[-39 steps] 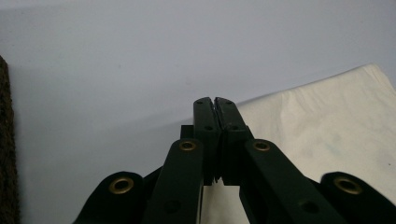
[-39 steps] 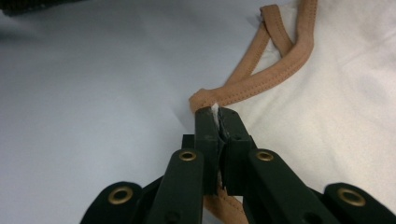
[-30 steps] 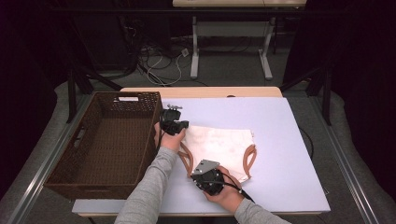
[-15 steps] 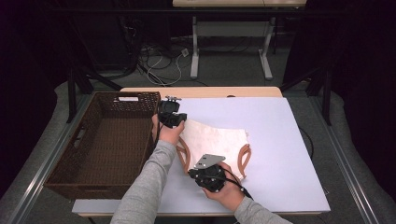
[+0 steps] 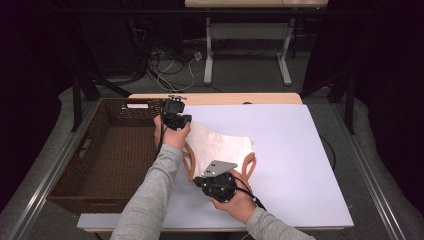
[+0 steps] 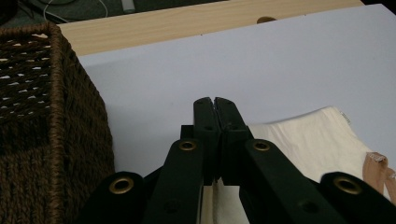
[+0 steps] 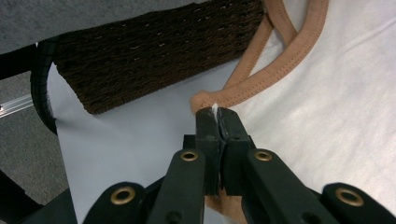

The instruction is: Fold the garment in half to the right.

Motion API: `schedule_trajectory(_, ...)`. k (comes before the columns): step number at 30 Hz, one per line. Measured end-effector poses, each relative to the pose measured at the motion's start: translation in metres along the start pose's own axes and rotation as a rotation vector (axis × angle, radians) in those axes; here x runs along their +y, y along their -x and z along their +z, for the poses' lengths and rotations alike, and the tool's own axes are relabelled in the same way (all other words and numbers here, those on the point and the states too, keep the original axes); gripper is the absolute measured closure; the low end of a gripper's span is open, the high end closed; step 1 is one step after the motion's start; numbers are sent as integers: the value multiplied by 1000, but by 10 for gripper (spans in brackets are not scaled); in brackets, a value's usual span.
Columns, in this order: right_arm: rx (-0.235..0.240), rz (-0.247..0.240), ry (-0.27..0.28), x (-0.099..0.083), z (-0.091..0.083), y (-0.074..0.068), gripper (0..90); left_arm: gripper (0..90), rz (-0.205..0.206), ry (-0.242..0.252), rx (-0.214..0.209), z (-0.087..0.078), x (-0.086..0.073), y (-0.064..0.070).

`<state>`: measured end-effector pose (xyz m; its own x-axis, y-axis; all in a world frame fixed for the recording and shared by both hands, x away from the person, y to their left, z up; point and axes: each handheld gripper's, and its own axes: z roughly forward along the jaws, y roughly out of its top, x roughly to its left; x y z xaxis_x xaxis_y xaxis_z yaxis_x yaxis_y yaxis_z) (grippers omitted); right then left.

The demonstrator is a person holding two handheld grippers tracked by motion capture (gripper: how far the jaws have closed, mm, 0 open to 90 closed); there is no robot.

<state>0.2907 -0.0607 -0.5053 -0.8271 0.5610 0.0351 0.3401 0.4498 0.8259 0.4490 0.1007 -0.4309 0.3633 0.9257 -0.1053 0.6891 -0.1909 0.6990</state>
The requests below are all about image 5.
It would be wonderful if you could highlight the pale lavender table mat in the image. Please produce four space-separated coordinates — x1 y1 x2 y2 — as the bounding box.
77 103 355 230

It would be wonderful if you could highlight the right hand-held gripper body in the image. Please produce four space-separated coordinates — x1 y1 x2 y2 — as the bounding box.
202 160 239 204

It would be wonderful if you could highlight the brown wicker basket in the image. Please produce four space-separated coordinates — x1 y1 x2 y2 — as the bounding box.
47 97 174 214

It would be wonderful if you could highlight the black horizontal bar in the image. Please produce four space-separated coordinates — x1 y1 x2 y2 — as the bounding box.
54 8 371 17

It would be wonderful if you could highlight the dark curtain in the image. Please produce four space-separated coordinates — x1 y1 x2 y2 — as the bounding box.
0 0 79 214
301 0 424 214

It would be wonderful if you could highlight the person's left hand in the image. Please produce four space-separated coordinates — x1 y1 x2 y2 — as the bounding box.
154 114 192 151

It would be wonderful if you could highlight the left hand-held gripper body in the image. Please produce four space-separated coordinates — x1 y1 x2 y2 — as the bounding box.
162 95 187 130

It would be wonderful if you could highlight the cream baby bodysuit brown trim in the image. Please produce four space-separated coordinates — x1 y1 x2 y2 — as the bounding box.
182 121 258 184

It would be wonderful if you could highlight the white floor cable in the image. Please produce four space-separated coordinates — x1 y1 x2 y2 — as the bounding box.
156 54 201 93

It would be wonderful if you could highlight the light wooden table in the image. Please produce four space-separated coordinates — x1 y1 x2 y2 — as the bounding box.
83 92 355 233

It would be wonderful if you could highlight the white-legged desk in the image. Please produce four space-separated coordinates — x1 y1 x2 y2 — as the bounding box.
184 0 329 87

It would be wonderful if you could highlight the left hand-held gripper black cable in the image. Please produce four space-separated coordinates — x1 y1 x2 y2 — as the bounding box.
156 116 168 156

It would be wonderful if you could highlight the hand-held gripper black cable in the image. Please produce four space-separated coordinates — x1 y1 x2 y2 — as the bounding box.
213 174 268 212
156 116 168 156

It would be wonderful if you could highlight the aluminium floor rail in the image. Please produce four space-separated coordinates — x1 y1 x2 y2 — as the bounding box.
333 103 407 240
6 99 101 240

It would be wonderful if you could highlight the person's right hand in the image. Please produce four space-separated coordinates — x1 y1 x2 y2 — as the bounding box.
210 169 258 225

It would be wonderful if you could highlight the right hand-held gripper black cable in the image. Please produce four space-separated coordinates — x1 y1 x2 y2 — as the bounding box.
213 174 268 212

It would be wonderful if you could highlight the thin black cable loop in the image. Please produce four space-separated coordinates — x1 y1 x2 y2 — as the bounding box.
319 135 337 172

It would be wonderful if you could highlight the black floor cable bundle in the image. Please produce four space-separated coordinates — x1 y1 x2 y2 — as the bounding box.
126 18 188 86

